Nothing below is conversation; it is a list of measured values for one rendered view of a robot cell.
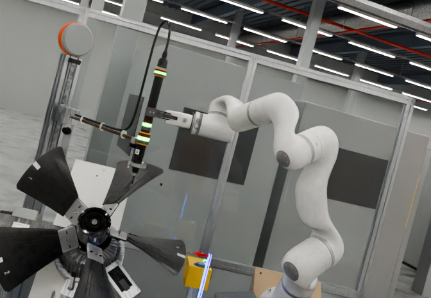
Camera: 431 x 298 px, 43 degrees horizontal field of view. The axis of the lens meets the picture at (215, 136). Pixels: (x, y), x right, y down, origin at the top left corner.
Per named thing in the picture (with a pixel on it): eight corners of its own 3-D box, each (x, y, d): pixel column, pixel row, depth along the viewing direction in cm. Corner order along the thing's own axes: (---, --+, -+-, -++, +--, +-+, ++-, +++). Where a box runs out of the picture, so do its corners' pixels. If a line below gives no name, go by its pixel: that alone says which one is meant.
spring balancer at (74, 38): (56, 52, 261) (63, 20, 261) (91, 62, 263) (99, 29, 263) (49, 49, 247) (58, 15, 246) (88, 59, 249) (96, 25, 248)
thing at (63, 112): (52, 120, 250) (56, 102, 250) (66, 123, 255) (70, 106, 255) (62, 124, 243) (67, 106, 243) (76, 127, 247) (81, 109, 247)
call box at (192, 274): (181, 277, 245) (186, 254, 245) (202, 282, 246) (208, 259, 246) (183, 289, 229) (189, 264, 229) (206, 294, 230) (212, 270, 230)
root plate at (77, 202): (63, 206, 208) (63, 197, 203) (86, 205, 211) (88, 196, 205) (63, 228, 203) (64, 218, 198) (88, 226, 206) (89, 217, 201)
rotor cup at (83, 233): (70, 220, 208) (72, 203, 198) (109, 218, 213) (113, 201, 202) (72, 256, 200) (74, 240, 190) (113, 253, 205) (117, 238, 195)
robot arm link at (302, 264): (320, 289, 197) (346, 250, 181) (284, 314, 186) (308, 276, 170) (297, 264, 202) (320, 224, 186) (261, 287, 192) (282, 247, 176)
